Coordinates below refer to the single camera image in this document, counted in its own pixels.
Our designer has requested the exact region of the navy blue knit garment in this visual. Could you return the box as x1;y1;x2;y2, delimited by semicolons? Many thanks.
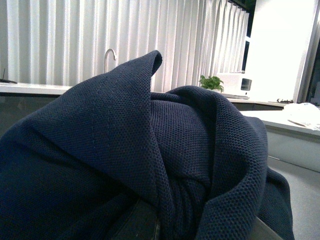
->
0;50;294;240

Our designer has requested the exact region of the green potted plant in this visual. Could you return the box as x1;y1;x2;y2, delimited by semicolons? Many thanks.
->
199;75;224;93

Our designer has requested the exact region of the white countertop appliance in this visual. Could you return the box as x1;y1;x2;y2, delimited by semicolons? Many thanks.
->
216;72;253;100

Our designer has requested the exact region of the steel gooseneck faucet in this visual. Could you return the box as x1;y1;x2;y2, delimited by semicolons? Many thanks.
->
103;48;118;73

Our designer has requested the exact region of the white pleated curtain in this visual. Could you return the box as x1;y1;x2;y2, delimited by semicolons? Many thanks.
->
0;0;249;92

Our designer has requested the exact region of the white kitchen island counter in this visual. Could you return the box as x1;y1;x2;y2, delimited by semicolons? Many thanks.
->
241;110;320;172

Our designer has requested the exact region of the black gas hob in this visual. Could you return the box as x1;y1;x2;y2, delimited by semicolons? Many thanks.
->
271;98;294;104

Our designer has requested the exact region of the crumpled white plastic bag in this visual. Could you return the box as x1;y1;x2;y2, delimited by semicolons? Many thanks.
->
282;102;320;131

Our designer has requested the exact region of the black incense holder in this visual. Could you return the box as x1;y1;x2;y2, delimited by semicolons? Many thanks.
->
0;69;17;84

